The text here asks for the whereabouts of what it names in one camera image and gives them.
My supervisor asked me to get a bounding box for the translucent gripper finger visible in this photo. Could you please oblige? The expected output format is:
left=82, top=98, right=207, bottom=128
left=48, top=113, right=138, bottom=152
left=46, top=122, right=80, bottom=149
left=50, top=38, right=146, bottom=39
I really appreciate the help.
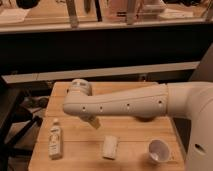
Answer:
left=88, top=116, right=101, bottom=129

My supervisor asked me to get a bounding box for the white plastic bottle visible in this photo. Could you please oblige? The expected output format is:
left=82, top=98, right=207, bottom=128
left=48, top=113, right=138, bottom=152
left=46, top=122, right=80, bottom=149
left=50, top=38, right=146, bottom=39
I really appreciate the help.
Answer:
left=48, top=118, right=63, bottom=160

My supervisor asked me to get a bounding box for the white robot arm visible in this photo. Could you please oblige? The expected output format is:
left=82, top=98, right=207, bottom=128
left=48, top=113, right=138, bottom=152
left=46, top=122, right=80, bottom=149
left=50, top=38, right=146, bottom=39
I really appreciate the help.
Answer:
left=63, top=79, right=213, bottom=171

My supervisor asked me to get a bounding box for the green ceramic bowl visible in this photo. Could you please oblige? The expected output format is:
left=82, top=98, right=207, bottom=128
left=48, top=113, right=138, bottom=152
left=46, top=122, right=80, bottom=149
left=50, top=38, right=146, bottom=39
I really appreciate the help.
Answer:
left=135, top=116, right=155, bottom=122

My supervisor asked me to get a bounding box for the white sponge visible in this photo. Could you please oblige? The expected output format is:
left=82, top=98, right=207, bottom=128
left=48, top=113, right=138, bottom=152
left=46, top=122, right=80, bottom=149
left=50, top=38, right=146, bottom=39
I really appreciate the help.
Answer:
left=102, top=136, right=118, bottom=160

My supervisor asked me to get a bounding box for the white plastic cup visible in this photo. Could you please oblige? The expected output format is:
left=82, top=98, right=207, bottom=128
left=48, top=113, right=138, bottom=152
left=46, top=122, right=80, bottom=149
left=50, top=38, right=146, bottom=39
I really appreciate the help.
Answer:
left=148, top=139, right=171, bottom=164

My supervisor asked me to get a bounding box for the black chair frame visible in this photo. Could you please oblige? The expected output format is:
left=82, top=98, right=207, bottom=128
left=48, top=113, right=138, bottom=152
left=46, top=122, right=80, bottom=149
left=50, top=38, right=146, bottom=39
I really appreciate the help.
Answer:
left=0, top=76, right=43, bottom=171

